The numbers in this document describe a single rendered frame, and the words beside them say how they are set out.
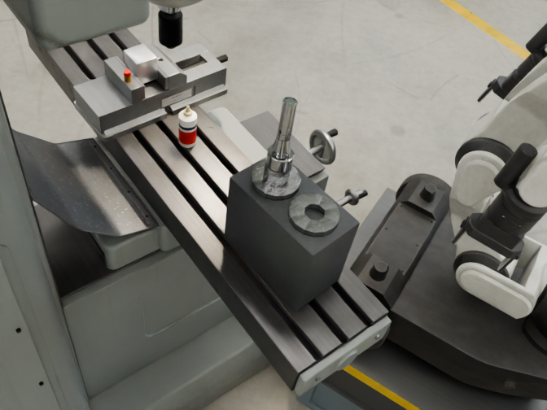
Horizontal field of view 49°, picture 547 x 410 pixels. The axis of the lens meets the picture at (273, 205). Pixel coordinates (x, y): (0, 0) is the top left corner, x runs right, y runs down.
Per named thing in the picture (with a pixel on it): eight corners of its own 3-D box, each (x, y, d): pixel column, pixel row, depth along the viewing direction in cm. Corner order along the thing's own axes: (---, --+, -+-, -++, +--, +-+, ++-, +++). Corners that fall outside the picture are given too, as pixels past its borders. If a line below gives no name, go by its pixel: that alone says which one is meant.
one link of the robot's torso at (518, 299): (539, 275, 168) (562, 247, 158) (518, 327, 156) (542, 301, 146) (471, 239, 174) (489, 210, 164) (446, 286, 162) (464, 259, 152)
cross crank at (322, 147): (317, 144, 196) (324, 116, 187) (341, 167, 191) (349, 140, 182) (279, 162, 189) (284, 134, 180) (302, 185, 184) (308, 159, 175)
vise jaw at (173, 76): (159, 54, 148) (159, 41, 144) (187, 83, 142) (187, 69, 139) (137, 62, 145) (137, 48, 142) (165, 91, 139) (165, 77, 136)
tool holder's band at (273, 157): (280, 169, 102) (281, 165, 101) (260, 154, 104) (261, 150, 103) (299, 157, 104) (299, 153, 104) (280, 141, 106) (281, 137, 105)
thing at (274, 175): (276, 190, 106) (280, 169, 102) (257, 175, 108) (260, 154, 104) (294, 178, 109) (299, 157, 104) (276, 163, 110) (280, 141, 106)
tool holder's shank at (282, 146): (281, 160, 102) (290, 111, 93) (268, 150, 103) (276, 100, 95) (294, 152, 103) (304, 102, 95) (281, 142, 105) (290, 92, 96)
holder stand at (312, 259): (267, 211, 129) (278, 144, 114) (339, 280, 120) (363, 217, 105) (223, 237, 123) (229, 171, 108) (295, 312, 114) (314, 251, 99)
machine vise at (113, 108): (196, 60, 159) (197, 24, 151) (229, 92, 152) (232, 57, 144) (72, 106, 143) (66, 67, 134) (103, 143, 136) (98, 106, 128)
